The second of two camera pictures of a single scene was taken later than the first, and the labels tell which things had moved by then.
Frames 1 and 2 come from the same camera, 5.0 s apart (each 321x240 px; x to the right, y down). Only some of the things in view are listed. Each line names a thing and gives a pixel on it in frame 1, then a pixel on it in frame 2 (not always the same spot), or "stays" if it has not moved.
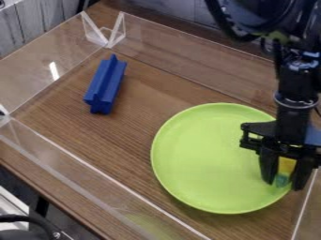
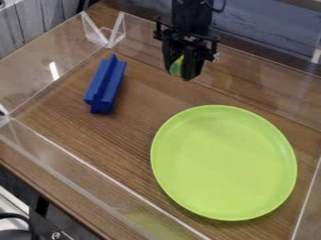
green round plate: (203, 167) stays
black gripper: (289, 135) -> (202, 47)
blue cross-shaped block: (105, 84) stays
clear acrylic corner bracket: (102, 36) stays
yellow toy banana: (286, 165) -> (175, 67)
